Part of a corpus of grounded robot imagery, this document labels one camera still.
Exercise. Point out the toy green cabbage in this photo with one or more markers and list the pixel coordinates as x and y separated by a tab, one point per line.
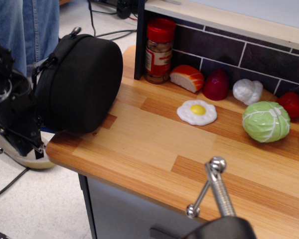
266	121

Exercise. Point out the toy white garlic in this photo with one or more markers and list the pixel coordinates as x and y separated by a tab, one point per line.
248	91

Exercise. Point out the toy red onion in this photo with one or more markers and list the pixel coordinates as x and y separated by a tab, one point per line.
216	86

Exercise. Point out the toy fried egg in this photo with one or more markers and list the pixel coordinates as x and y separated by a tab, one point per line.
197	112

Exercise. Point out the toy salmon sushi piece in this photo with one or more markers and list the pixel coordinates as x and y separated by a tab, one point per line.
187	77

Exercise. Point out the metal clamp screw handle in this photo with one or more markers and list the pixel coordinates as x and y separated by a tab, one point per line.
214	169

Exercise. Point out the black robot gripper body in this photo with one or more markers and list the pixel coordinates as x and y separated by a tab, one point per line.
19	124

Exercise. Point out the blue jeans leg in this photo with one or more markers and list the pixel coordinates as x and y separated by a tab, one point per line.
30	29

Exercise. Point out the grey cabinet under table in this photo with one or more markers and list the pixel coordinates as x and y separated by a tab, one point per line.
117	214

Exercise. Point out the black device on floor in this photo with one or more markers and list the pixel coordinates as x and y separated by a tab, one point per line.
126	7

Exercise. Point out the black zipper case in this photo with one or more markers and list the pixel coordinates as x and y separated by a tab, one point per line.
77	84

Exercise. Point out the black clamp body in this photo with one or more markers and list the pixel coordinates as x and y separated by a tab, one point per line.
224	228

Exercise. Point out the beige sneaker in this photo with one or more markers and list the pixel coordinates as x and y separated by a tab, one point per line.
33	160

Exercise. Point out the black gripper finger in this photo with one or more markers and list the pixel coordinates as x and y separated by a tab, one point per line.
39	150

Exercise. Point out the red-lidded spice jar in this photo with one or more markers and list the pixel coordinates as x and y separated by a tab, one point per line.
158	54

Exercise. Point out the wooden shelf with tile back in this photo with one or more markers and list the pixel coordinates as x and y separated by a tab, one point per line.
209	38

